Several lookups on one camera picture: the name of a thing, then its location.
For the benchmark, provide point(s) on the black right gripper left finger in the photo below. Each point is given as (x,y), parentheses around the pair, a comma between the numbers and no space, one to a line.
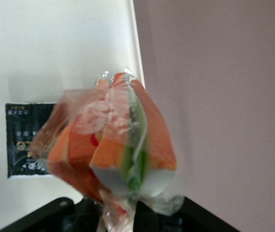
(55,217)

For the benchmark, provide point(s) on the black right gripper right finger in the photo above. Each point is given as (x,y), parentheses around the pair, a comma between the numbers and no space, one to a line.
(190,217)

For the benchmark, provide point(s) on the triangular sandwich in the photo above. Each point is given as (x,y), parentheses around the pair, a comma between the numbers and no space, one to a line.
(118,149)

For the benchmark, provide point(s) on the beige plastic serving tray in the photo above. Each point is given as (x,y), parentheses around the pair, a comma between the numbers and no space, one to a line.
(43,48)

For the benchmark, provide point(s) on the black foil snack packet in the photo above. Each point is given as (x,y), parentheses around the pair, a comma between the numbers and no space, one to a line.
(18,135)

